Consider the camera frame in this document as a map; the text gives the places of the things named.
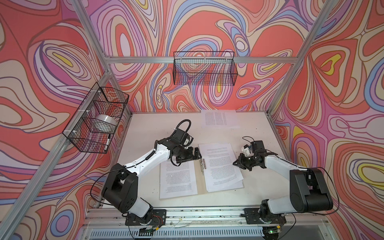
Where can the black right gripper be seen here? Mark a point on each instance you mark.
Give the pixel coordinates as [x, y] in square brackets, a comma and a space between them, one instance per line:
[240, 163]

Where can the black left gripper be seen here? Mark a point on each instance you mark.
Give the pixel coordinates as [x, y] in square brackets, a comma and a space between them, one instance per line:
[189, 157]

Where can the metal folder fastener clip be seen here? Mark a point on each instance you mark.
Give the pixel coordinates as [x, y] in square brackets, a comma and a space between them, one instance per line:
[203, 165]

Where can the printed paper sheet front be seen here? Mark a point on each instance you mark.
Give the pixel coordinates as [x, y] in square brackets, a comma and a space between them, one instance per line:
[219, 160]

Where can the printed paper sheet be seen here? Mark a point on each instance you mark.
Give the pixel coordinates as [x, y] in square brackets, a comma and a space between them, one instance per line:
[220, 119]
[237, 185]
[219, 160]
[177, 181]

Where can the printed paper sheet back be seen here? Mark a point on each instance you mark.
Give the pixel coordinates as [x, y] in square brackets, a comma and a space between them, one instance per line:
[220, 119]

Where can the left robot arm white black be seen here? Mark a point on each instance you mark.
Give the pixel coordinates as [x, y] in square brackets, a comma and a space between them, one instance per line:
[122, 184]

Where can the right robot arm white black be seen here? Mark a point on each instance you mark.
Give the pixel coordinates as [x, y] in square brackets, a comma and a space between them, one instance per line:
[308, 190]

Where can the silver tape roll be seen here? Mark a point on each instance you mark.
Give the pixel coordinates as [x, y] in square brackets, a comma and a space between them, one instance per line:
[105, 124]

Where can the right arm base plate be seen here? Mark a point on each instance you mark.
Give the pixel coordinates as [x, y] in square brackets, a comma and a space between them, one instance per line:
[261, 216]

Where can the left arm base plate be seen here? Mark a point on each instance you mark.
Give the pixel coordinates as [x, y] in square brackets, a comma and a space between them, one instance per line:
[154, 218]

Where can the black wire basket back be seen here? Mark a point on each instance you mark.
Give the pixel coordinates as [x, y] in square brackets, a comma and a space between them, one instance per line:
[204, 68]

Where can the black wire basket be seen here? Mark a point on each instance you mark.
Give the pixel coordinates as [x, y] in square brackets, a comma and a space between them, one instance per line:
[204, 68]
[81, 132]

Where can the black wire basket left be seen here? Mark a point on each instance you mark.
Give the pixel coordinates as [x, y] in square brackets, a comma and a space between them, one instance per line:
[81, 132]

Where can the aluminium front rail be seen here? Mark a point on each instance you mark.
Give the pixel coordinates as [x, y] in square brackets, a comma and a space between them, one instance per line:
[206, 223]

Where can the aluminium frame post right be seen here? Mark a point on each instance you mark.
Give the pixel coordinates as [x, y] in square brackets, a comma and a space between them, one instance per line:
[316, 28]

